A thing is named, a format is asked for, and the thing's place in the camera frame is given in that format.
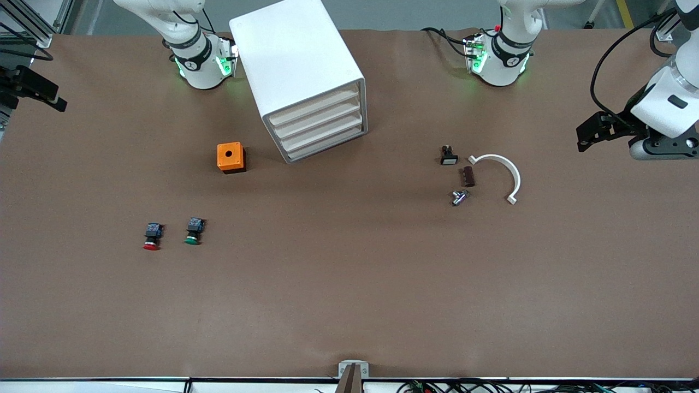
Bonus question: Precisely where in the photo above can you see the red mushroom pushbutton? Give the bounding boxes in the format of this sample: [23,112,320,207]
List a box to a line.
[143,222,165,252]

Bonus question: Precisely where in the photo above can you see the grey metal bracket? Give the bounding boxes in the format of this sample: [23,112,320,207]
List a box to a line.
[337,360,370,393]

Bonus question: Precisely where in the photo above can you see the cable bundle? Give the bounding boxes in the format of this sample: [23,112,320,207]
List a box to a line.
[398,379,699,393]

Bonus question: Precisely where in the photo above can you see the white drawer cabinet housing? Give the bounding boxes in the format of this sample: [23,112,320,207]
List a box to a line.
[229,0,369,164]

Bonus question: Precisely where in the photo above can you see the black arm base cables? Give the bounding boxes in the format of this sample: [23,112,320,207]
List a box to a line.
[420,26,471,58]

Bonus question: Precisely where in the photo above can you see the white plastic drawer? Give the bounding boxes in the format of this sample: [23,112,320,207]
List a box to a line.
[268,86,362,127]
[273,100,363,139]
[283,126,366,162]
[278,114,364,151]

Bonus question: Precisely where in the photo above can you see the aluminium profile frame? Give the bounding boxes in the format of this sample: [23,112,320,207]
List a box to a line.
[654,8,679,43]
[0,0,75,49]

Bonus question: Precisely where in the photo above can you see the white curved plastic bracket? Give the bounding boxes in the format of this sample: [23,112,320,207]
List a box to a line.
[467,153,522,206]

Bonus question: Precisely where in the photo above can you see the black left camera cable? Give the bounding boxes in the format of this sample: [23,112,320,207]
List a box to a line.
[589,8,680,129]

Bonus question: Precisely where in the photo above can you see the orange button enclosure box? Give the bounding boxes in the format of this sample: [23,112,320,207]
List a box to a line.
[217,142,247,175]

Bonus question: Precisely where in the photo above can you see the green mushroom pushbutton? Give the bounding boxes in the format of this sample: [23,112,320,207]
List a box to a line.
[183,217,206,246]

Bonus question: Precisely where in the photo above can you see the brown table mat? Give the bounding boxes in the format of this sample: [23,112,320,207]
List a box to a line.
[0,28,699,381]

